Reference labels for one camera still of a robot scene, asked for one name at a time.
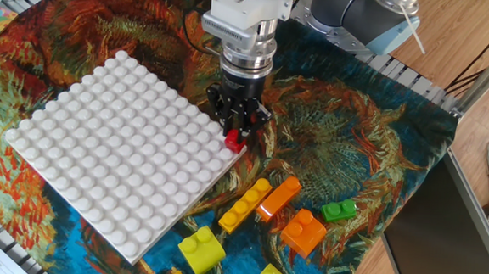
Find white and silver wrist adapter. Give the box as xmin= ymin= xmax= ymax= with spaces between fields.
xmin=197 ymin=0 xmax=294 ymax=82

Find slim orange sloped block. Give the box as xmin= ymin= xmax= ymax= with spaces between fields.
xmin=255 ymin=174 xmax=303 ymax=226

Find colourful sunflower pattern rug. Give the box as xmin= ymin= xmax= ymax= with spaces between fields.
xmin=0 ymin=0 xmax=466 ymax=274

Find black floor cables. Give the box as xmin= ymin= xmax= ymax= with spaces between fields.
xmin=444 ymin=4 xmax=489 ymax=98

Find small green two-stud block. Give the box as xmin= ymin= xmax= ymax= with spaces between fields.
xmin=320 ymin=196 xmax=359 ymax=226

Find aluminium frame beam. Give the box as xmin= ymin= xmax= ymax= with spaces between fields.
xmin=449 ymin=32 xmax=489 ymax=123

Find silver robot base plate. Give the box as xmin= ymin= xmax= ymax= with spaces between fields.
xmin=287 ymin=0 xmax=407 ymax=59

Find slim yellow four-stud block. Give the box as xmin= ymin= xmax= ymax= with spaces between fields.
xmin=216 ymin=175 xmax=274 ymax=238

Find large lime two-stud block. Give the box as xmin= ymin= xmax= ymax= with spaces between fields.
xmin=176 ymin=223 xmax=229 ymax=274

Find small red block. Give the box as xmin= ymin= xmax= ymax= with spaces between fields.
xmin=223 ymin=128 xmax=248 ymax=155

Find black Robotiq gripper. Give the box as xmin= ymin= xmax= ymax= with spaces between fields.
xmin=203 ymin=70 xmax=277 ymax=145

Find white studded baseplate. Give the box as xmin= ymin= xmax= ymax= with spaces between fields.
xmin=0 ymin=43 xmax=254 ymax=272

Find white zip tie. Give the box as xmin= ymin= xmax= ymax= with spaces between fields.
xmin=396 ymin=4 xmax=430 ymax=55

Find black monitor panel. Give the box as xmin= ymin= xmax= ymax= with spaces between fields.
xmin=379 ymin=144 xmax=489 ymax=274

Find orange two-stud block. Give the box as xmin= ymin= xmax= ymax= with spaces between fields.
xmin=278 ymin=206 xmax=329 ymax=261

